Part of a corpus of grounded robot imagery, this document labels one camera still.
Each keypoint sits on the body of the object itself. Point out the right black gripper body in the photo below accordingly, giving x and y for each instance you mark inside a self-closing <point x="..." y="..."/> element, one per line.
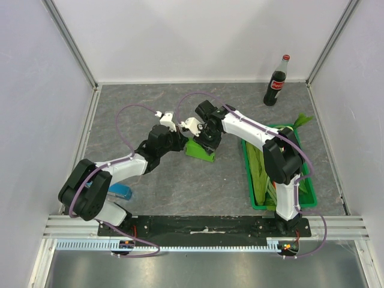
<point x="207" y="143"/>

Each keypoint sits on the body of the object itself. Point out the green paper box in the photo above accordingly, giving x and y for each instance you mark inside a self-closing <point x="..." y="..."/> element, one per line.
<point x="193" y="149"/>

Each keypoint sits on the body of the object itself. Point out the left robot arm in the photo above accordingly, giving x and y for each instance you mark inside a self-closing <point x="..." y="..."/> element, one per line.
<point x="86" y="188"/>

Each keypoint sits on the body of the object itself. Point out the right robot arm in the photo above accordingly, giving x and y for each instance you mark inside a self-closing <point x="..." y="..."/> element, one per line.
<point x="282" y="159"/>

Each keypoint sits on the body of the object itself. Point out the blue small box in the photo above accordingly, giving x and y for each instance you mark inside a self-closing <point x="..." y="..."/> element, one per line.
<point x="120" y="191"/>

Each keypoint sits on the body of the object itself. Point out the green long beans bundle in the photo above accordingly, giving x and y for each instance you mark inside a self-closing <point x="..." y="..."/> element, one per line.
<point x="271" y="190"/>

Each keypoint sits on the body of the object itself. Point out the cola glass bottle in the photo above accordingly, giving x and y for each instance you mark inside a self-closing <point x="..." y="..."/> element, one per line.
<point x="276" y="82"/>

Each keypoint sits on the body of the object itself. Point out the green plastic tray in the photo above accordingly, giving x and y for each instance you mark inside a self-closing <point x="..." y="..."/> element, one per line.
<point x="309" y="198"/>

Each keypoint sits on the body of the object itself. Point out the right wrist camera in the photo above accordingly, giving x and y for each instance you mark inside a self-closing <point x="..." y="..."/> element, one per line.
<point x="193" y="125"/>

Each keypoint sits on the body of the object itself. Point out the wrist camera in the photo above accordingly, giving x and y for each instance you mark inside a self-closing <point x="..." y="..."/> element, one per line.
<point x="166" y="119"/>
<point x="193" y="125"/>

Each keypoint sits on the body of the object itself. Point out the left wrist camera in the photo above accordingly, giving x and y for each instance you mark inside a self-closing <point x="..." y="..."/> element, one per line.
<point x="166" y="119"/>

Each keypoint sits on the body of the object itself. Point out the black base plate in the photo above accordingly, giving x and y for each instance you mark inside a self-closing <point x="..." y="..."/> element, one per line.
<point x="197" y="230"/>

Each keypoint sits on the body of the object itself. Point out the grey cable duct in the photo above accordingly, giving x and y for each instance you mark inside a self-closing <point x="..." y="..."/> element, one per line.
<point x="118" y="246"/>

